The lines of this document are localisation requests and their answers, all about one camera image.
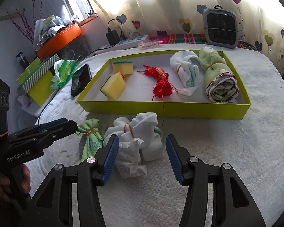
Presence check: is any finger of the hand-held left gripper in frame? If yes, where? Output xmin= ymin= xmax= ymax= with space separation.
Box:
xmin=8 ymin=119 xmax=78 ymax=139
xmin=9 ymin=132 xmax=72 ymax=147

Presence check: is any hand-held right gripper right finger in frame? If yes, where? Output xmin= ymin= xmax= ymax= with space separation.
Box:
xmin=165 ymin=134 xmax=267 ymax=227

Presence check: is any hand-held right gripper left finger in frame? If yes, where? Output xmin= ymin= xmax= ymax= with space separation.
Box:
xmin=20 ymin=134 xmax=120 ymax=227

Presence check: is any white tissue bundle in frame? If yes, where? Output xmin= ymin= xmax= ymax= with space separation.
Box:
xmin=115 ymin=137 xmax=148 ymax=179

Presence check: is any green cloth bundle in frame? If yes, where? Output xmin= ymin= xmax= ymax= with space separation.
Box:
xmin=75 ymin=118 xmax=105 ymax=165

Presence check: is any white cloth bundle rubber band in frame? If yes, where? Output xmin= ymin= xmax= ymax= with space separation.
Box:
xmin=103 ymin=112 xmax=164 ymax=163

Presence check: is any large yellow sponge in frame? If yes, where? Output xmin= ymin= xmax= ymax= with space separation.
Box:
xmin=100 ymin=72 xmax=127 ymax=101

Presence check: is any red string tassel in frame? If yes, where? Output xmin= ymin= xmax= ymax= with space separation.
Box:
xmin=137 ymin=64 xmax=179 ymax=126

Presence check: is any lime green cardboard tray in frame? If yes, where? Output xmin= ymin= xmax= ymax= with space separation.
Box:
xmin=76 ymin=50 xmax=251 ymax=121

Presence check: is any white sock bundle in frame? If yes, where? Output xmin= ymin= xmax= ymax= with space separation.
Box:
xmin=169 ymin=51 xmax=201 ymax=97

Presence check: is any small yellow sponge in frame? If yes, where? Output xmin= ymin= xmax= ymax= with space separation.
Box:
xmin=112 ymin=61 xmax=134 ymax=76

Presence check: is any person's left hand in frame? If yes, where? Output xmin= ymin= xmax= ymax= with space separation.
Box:
xmin=0 ymin=164 xmax=32 ymax=203

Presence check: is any white flat box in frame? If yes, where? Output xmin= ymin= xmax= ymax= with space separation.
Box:
xmin=16 ymin=94 xmax=42 ymax=118

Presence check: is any lime green box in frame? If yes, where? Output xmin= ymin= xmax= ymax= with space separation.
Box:
xmin=28 ymin=72 xmax=55 ymax=107

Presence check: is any green wet wipes packet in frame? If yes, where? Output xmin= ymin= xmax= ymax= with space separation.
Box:
xmin=50 ymin=60 xmax=78 ymax=90

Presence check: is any black smartphone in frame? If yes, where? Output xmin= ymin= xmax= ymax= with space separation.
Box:
xmin=71 ymin=63 xmax=93 ymax=97

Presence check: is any white towel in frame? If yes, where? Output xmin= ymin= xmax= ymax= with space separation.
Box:
xmin=35 ymin=44 xmax=284 ymax=227

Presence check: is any striped box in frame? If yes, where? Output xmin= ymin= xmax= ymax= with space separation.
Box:
xmin=17 ymin=53 xmax=60 ymax=95

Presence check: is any green flat box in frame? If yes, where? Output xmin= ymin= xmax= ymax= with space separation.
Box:
xmin=16 ymin=57 xmax=42 ymax=85

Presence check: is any black pump bottle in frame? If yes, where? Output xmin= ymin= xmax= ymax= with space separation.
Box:
xmin=16 ymin=51 xmax=30 ymax=69

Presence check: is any orange box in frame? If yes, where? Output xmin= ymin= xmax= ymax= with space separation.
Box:
xmin=35 ymin=24 xmax=83 ymax=58

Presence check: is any rolled green cloth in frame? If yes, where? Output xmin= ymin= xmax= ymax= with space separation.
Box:
xmin=198 ymin=46 xmax=240 ymax=104

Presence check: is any pile of clutter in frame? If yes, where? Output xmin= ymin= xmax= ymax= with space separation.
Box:
xmin=34 ymin=14 xmax=80 ymax=46

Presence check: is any black charger plug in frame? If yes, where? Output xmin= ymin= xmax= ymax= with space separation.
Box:
xmin=105 ymin=29 xmax=120 ymax=45

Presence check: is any white power strip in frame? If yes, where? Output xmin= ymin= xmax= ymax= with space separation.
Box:
xmin=100 ymin=34 xmax=149 ymax=51

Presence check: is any clear plastic wrapper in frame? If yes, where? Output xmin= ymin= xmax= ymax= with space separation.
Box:
xmin=137 ymin=40 xmax=164 ymax=49

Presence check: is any plaid cloth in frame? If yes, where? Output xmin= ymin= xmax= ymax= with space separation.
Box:
xmin=149 ymin=33 xmax=259 ymax=53

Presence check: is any grey desktop fan heater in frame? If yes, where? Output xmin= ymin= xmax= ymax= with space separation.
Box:
xmin=202 ymin=5 xmax=238 ymax=49

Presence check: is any heart print curtain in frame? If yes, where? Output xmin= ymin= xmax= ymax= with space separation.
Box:
xmin=85 ymin=0 xmax=284 ymax=77

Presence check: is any black phone cable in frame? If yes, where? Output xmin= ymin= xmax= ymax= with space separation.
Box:
xmin=37 ymin=89 xmax=73 ymax=126

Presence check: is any red branch wall decoration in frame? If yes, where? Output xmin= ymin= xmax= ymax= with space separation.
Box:
xmin=5 ymin=0 xmax=46 ymax=43

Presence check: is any black charger cable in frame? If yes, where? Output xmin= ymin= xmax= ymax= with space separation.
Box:
xmin=107 ymin=18 xmax=129 ymax=41

